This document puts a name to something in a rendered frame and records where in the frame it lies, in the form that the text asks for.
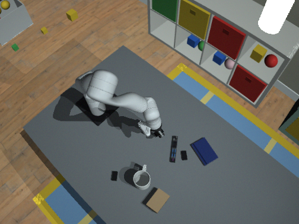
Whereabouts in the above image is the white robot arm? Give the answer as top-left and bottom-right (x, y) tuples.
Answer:
(75, 69), (161, 136)

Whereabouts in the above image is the tan rectangular block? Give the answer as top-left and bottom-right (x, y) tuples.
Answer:
(146, 188), (170, 213)

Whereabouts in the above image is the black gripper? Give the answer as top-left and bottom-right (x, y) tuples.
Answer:
(150, 122), (165, 138)

